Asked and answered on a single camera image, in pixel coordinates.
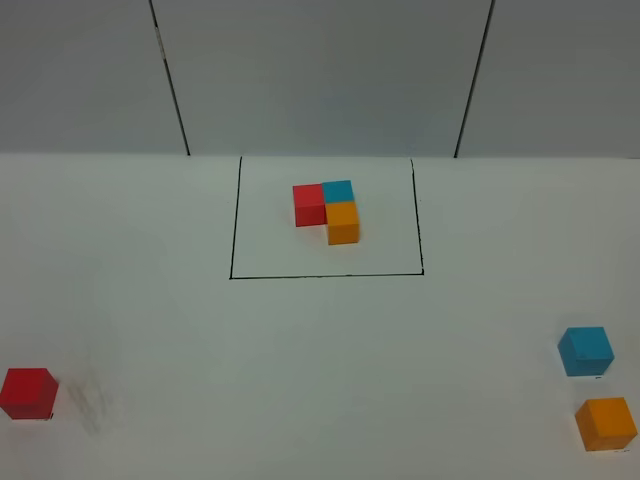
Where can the orange template cube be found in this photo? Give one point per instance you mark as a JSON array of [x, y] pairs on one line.
[[343, 225]]

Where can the red template cube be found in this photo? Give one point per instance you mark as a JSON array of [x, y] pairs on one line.
[[309, 205]]

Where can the blue template cube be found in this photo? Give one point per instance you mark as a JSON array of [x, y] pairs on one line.
[[337, 191]]

